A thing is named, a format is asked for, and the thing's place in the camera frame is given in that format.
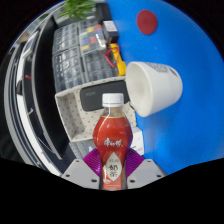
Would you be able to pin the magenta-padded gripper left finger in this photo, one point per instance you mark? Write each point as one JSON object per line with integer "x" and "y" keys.
{"x": 80, "y": 171}

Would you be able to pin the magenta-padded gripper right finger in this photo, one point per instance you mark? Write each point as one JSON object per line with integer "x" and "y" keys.
{"x": 146, "y": 171}

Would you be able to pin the red drink bottle white cap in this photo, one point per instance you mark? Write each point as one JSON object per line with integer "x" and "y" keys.
{"x": 112, "y": 133}

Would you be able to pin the dark grey upright carton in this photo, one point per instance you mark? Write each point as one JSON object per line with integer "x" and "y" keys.
{"x": 80, "y": 150}

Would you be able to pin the beige perforated open box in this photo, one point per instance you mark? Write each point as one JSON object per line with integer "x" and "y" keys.
{"x": 80, "y": 120}

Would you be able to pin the black zip case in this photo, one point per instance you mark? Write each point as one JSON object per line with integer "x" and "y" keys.
{"x": 100, "y": 95}

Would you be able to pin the dark grey overhead shelf unit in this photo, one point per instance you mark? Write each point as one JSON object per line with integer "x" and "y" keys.
{"x": 41, "y": 100}

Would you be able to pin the white ceramic cup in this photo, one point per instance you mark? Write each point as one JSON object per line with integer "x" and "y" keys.
{"x": 156, "y": 88}

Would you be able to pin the grey parts drawer cabinet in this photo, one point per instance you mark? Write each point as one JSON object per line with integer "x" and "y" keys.
{"x": 76, "y": 71}
{"x": 65, "y": 38}

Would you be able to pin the clear organizer with coloured parts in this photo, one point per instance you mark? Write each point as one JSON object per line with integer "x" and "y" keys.
{"x": 91, "y": 36}

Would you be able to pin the black box with white label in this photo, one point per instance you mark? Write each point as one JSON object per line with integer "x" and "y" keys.
{"x": 111, "y": 30}

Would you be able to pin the flat round red coaster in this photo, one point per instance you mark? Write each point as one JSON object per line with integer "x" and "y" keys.
{"x": 147, "y": 22}

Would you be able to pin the flat black case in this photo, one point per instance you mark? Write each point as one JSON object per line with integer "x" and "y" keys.
{"x": 103, "y": 12}

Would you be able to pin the green potted plant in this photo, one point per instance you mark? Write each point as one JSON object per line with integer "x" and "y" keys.
{"x": 78, "y": 8}

